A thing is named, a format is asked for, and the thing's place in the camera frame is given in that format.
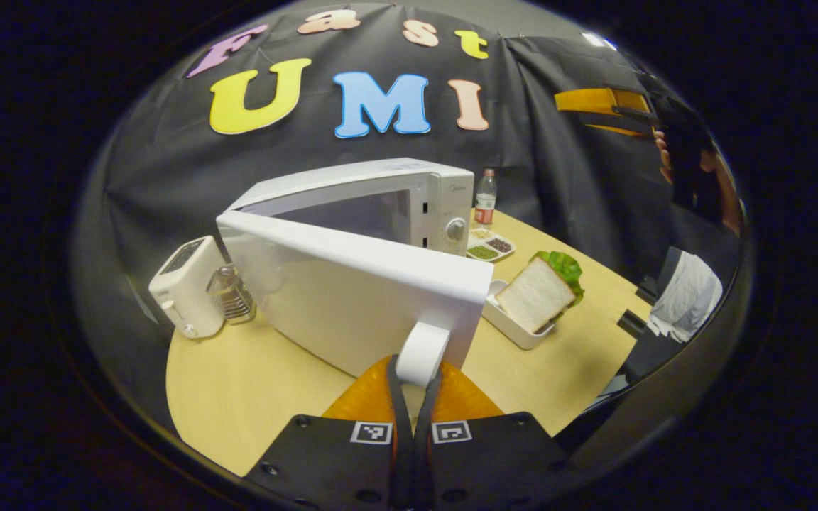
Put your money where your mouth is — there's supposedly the white rectangular tray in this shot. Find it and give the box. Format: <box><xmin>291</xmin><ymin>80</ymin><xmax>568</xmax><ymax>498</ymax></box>
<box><xmin>484</xmin><ymin>279</ymin><xmax>560</xmax><ymax>351</ymax></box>

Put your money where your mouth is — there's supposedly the red label plastic bottle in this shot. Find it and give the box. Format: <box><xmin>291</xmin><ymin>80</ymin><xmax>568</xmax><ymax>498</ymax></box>
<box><xmin>474</xmin><ymin>168</ymin><xmax>498</xmax><ymax>226</ymax></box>

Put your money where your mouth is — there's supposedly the white microwave oven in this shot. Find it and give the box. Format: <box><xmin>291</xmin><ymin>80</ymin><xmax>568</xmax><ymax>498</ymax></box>
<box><xmin>216</xmin><ymin>158</ymin><xmax>495</xmax><ymax>388</ymax></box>

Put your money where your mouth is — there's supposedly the black backdrop cloth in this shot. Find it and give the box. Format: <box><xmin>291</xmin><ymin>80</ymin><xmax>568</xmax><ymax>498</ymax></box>
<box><xmin>72</xmin><ymin>0</ymin><xmax>736</xmax><ymax>427</ymax></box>

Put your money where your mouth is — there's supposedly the person's white shirt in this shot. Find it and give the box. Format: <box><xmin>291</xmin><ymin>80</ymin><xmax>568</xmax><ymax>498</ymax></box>
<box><xmin>647</xmin><ymin>248</ymin><xmax>724</xmax><ymax>344</ymax></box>

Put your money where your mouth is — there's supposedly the white sectioned plate with beans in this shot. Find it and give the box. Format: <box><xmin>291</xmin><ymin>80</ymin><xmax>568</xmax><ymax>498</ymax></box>
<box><xmin>466</xmin><ymin>227</ymin><xmax>516</xmax><ymax>263</ymax></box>

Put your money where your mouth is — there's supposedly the clear glass jar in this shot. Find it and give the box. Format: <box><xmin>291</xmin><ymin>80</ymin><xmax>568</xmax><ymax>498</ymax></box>
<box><xmin>207</xmin><ymin>264</ymin><xmax>258</xmax><ymax>326</ymax></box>

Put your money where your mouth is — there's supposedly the bread and lettuce sandwich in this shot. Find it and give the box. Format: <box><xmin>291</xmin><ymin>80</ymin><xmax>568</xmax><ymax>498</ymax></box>
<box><xmin>494</xmin><ymin>251</ymin><xmax>586</xmax><ymax>335</ymax></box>

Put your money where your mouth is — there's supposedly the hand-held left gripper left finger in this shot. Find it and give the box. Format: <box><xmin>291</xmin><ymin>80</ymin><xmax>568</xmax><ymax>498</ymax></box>
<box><xmin>242</xmin><ymin>355</ymin><xmax>418</xmax><ymax>511</ymax></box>

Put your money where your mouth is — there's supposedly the white toaster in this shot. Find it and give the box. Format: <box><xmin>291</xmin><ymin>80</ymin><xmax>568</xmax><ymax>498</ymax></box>
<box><xmin>148</xmin><ymin>236</ymin><xmax>226</xmax><ymax>339</ymax></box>

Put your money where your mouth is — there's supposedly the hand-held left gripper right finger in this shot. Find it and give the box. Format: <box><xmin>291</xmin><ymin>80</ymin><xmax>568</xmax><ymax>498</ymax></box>
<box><xmin>413</xmin><ymin>358</ymin><xmax>574</xmax><ymax>511</ymax></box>

